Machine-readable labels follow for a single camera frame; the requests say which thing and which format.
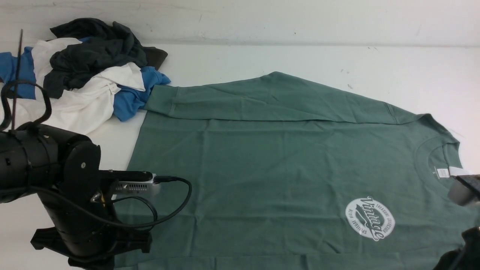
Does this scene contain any dark grey garment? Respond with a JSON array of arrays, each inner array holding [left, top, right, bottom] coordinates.
[[6, 18, 168, 100]]

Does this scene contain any green long-sleeve top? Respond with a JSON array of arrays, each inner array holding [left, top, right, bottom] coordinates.
[[115, 72, 479, 270]]

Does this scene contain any white garment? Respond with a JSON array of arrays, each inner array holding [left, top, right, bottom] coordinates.
[[1, 38, 146, 135]]

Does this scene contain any blue garment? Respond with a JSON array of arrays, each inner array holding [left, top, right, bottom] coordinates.
[[1, 47, 171, 122]]

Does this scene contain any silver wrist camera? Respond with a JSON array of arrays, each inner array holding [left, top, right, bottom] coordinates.
[[113, 171, 161, 197], [448, 174, 480, 207]]

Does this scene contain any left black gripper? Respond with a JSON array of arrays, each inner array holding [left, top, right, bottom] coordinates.
[[31, 180, 152, 270]]

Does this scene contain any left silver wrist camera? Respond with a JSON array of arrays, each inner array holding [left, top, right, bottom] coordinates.
[[113, 171, 161, 197]]

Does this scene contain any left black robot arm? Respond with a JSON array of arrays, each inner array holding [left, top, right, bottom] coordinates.
[[0, 124, 153, 270]]

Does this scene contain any left black camera cable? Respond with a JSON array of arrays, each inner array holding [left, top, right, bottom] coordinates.
[[0, 29, 193, 230]]

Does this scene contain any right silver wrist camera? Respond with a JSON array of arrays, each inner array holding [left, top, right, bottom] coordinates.
[[448, 174, 480, 207]]

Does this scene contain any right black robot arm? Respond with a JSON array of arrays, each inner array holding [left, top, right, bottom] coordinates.
[[434, 227, 480, 270]]

